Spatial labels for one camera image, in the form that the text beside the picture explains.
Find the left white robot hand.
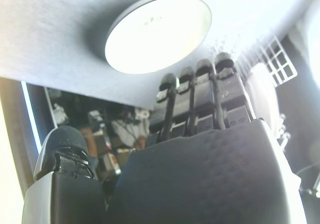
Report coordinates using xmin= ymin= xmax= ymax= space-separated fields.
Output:
xmin=21 ymin=51 xmax=309 ymax=224

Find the white plate with black rim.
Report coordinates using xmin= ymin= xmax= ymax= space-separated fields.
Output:
xmin=104 ymin=0 xmax=213 ymax=75

